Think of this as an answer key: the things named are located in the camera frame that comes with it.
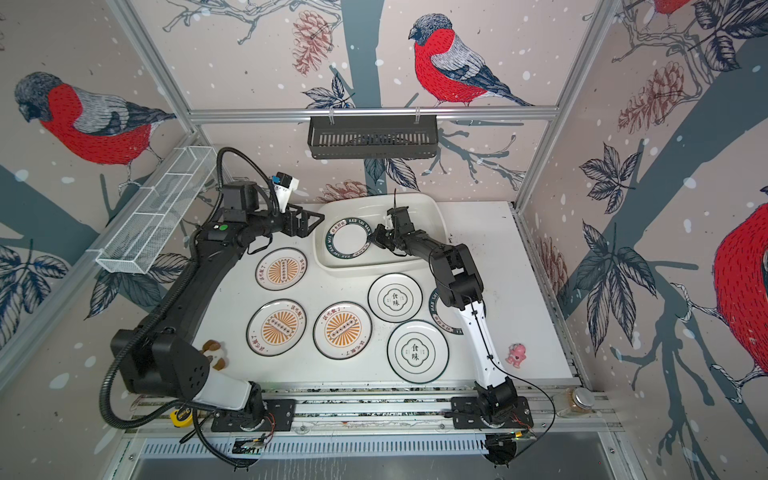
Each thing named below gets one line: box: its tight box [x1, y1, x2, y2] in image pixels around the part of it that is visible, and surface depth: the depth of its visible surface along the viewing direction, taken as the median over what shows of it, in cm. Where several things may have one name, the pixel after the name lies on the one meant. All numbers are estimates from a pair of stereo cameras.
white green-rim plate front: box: [387, 319, 450, 385], surface depth 85 cm
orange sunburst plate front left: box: [246, 298, 308, 357], surface depth 90 cm
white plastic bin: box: [314, 192, 449, 277], surface depth 109 cm
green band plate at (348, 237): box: [325, 217, 372, 259], surface depth 112 cm
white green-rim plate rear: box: [367, 273, 423, 323], surface depth 97 cm
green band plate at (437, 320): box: [429, 288, 464, 335], surface depth 92 cm
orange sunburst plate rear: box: [255, 247, 308, 292], surface depth 103 cm
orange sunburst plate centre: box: [312, 300, 373, 360], surface depth 90 cm
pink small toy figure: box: [505, 343, 527, 369], surface depth 84 cm
